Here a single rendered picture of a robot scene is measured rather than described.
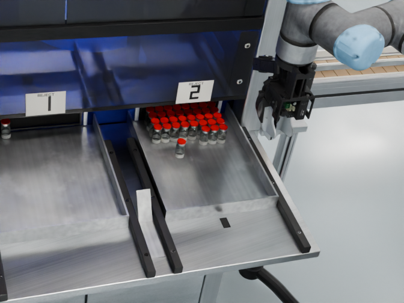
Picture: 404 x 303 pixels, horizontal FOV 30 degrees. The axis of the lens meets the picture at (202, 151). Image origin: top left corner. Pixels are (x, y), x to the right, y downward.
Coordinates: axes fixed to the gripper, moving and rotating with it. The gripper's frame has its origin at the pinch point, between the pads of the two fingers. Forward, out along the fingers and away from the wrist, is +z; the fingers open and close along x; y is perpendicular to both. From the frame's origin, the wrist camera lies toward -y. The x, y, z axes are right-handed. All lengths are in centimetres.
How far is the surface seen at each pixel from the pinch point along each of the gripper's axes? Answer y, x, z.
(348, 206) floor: -72, 88, 109
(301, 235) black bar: 12.2, 6.3, 19.5
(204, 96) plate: -24.4, -4.6, 8.4
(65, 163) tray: -20.3, -37.7, 20.6
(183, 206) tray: -2.5, -15.4, 21.0
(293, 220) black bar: 7.7, 6.3, 19.4
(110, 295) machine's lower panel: -26, -23, 78
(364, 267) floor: -42, 79, 109
